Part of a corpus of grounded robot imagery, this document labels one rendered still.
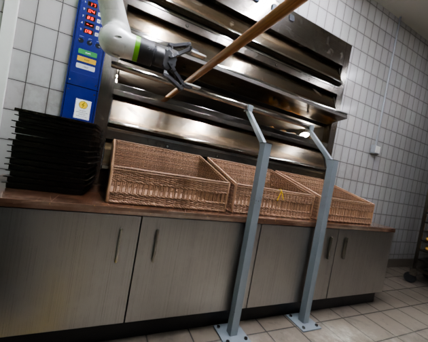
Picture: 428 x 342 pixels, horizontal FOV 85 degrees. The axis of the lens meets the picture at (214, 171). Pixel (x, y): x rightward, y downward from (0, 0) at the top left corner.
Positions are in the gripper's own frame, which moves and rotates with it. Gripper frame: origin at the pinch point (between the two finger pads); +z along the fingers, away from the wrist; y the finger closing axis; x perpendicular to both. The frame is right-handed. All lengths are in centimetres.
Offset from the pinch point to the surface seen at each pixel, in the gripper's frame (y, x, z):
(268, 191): 48, -2, 50
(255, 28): 1.1, 43.1, -1.0
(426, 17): -141, -34, 229
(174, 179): 48.2, -2.8, -2.3
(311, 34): -82, -51, 105
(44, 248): 78, 2, -46
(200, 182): 48.1, -2.7, 10.2
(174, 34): -38, -54, -3
